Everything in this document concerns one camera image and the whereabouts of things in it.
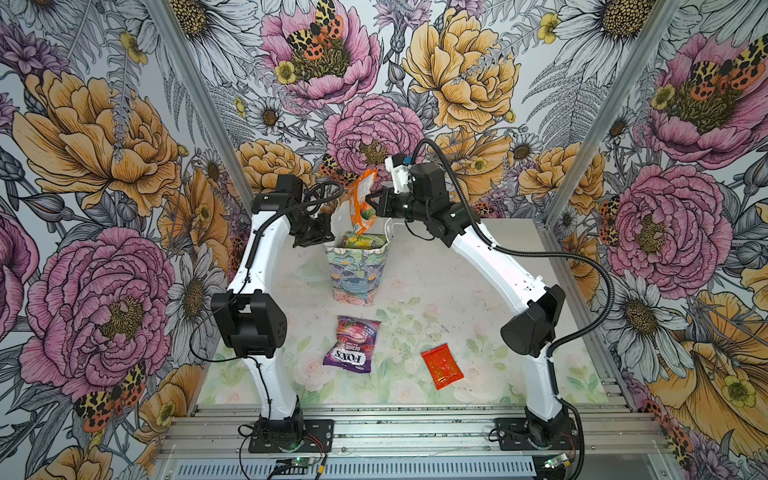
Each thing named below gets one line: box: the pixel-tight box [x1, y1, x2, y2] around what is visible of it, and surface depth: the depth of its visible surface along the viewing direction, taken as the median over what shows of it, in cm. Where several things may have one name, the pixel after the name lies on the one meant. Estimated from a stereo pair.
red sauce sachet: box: [421, 343, 465, 391], surface depth 87 cm
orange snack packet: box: [350, 168, 378, 236], surface depth 79 cm
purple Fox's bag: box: [323, 316, 382, 373], surface depth 89 cm
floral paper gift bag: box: [324, 219, 391, 307], surface depth 87 cm
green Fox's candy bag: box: [342, 231, 388, 250], surface depth 96 cm
